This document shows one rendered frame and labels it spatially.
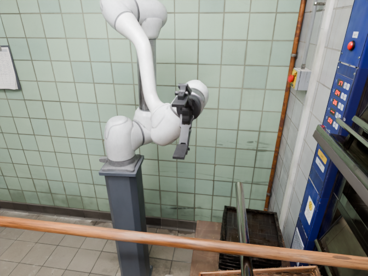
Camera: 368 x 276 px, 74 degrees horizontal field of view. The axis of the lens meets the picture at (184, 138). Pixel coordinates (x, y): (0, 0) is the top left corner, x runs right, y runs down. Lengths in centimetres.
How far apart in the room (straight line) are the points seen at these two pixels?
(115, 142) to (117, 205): 41
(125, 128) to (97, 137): 84
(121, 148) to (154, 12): 68
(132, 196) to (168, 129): 66
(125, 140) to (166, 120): 46
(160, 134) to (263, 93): 101
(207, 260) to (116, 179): 65
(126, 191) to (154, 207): 92
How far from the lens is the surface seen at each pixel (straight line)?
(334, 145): 77
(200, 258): 148
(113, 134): 130
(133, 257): 181
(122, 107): 192
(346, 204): 104
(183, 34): 171
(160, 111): 92
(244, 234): 78
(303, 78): 142
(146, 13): 125
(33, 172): 267
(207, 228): 162
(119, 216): 158
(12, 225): 91
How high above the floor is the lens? 173
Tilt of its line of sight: 25 degrees down
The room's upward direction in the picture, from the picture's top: straight up
